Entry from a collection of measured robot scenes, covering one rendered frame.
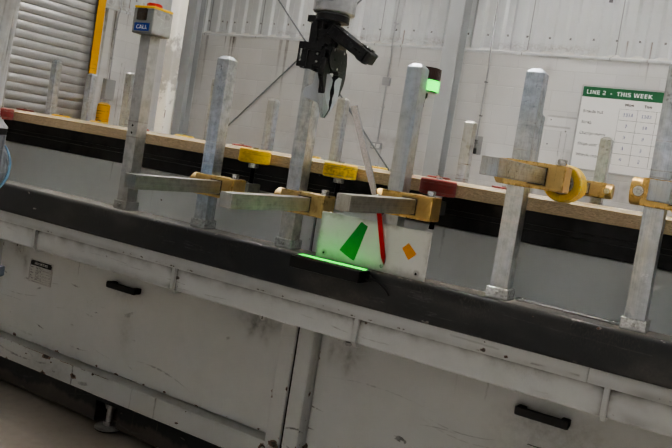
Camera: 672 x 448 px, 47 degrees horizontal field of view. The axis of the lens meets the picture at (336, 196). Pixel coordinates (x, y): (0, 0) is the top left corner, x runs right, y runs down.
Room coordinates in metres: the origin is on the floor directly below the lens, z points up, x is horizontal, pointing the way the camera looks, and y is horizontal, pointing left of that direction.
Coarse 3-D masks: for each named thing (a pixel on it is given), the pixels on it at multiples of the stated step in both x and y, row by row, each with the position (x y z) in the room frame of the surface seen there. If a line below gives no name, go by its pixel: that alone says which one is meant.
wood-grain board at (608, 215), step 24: (24, 120) 2.44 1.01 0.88; (48, 120) 2.38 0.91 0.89; (72, 120) 2.55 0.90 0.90; (168, 144) 2.14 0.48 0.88; (192, 144) 2.10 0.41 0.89; (312, 168) 1.90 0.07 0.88; (360, 168) 1.96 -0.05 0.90; (456, 192) 1.71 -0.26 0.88; (480, 192) 1.69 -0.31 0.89; (504, 192) 1.75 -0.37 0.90; (576, 216) 1.58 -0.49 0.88; (600, 216) 1.56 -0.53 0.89; (624, 216) 1.54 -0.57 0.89
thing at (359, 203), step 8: (336, 200) 1.34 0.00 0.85; (344, 200) 1.34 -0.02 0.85; (352, 200) 1.33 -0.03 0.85; (360, 200) 1.36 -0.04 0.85; (368, 200) 1.39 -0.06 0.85; (376, 200) 1.41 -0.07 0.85; (384, 200) 1.44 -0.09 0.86; (392, 200) 1.47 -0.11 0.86; (400, 200) 1.50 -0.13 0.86; (408, 200) 1.53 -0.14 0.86; (336, 208) 1.34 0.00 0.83; (344, 208) 1.33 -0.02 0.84; (352, 208) 1.34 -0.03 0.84; (360, 208) 1.36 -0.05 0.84; (368, 208) 1.39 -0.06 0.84; (376, 208) 1.42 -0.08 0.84; (384, 208) 1.45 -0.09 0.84; (392, 208) 1.48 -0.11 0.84; (400, 208) 1.51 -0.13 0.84; (408, 208) 1.54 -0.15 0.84
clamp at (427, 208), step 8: (384, 192) 1.61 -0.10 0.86; (392, 192) 1.60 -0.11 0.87; (400, 192) 1.59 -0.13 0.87; (416, 200) 1.57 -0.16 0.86; (424, 200) 1.56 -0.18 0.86; (432, 200) 1.55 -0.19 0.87; (440, 200) 1.59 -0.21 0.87; (416, 208) 1.57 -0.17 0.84; (424, 208) 1.56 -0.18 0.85; (432, 208) 1.56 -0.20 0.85; (440, 208) 1.59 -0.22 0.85; (400, 216) 1.58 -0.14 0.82; (408, 216) 1.57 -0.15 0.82; (416, 216) 1.57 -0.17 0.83; (424, 216) 1.56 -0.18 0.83; (432, 216) 1.56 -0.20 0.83
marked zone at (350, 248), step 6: (360, 228) 1.63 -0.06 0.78; (366, 228) 1.62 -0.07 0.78; (354, 234) 1.63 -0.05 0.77; (360, 234) 1.62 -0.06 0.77; (348, 240) 1.64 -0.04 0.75; (354, 240) 1.63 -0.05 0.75; (360, 240) 1.62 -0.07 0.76; (342, 246) 1.64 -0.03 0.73; (348, 246) 1.64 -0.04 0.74; (354, 246) 1.63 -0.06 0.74; (342, 252) 1.64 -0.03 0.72; (348, 252) 1.64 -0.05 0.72; (354, 252) 1.63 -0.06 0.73; (354, 258) 1.63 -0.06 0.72
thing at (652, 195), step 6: (654, 180) 1.09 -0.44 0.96; (660, 180) 1.09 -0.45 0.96; (654, 186) 1.09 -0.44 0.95; (660, 186) 1.09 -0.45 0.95; (666, 186) 1.08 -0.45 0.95; (648, 192) 1.09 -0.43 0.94; (654, 192) 1.09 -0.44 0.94; (660, 192) 1.09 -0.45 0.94; (666, 192) 1.08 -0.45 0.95; (648, 198) 1.09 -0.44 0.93; (654, 198) 1.09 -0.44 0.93; (660, 198) 1.08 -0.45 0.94; (666, 198) 1.08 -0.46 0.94
